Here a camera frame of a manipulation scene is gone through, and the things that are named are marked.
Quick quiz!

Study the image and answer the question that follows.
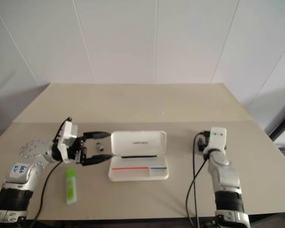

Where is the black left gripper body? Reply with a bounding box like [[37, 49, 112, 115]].
[[68, 135, 87, 166]]

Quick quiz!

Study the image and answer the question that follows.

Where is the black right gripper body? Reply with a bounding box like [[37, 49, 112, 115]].
[[197, 130, 211, 152]]

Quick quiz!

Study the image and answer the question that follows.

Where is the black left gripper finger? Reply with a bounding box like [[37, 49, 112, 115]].
[[82, 131, 111, 141], [81, 154, 114, 167]]

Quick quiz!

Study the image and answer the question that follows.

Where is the white open pencil case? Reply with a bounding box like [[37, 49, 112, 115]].
[[108, 130, 170, 182]]

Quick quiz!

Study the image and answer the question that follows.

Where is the white sticker blue writing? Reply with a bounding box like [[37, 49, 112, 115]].
[[10, 162, 27, 178]]

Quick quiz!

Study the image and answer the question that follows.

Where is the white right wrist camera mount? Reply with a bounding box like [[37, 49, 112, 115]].
[[203, 126, 228, 154]]

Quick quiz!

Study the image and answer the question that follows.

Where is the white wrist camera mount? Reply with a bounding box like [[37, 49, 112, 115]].
[[54, 116, 78, 164], [203, 126, 228, 154]]

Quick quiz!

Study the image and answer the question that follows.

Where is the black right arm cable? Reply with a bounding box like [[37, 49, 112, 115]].
[[185, 131, 209, 228]]

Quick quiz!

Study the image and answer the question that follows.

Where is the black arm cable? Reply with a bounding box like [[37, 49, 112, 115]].
[[33, 160, 63, 220], [185, 131, 209, 228]]

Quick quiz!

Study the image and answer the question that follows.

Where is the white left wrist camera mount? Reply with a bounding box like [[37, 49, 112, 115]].
[[54, 116, 78, 164]]

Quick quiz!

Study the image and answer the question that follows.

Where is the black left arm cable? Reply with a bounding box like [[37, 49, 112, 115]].
[[33, 160, 63, 220]]

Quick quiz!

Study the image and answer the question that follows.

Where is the black metal frame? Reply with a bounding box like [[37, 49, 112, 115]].
[[268, 109, 285, 143]]

